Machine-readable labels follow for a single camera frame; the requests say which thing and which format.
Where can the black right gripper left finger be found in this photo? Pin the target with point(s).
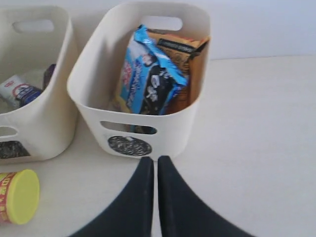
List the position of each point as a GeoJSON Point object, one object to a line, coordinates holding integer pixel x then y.
{"type": "Point", "coordinates": [131, 212]}

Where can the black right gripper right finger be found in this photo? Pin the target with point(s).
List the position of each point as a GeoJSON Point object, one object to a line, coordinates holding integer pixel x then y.
{"type": "Point", "coordinates": [182, 213]}

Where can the blue noodle packet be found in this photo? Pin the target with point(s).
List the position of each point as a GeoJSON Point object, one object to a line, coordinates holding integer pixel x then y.
{"type": "Point", "coordinates": [148, 80]}

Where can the orange noodle packet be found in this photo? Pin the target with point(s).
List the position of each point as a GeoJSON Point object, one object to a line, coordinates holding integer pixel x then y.
{"type": "Point", "coordinates": [185, 53]}

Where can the white blue milk carton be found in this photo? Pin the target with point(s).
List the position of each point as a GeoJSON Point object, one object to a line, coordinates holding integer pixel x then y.
{"type": "Point", "coordinates": [16, 92]}

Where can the pink chips can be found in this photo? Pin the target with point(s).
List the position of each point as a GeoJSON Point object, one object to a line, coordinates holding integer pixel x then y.
{"type": "Point", "coordinates": [19, 196]}

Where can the cream bin square mark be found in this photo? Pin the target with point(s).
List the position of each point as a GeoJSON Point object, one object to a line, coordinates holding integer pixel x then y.
{"type": "Point", "coordinates": [34, 37]}

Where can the cream bin circle mark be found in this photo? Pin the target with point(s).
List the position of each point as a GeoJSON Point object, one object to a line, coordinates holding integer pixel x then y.
{"type": "Point", "coordinates": [93, 81]}

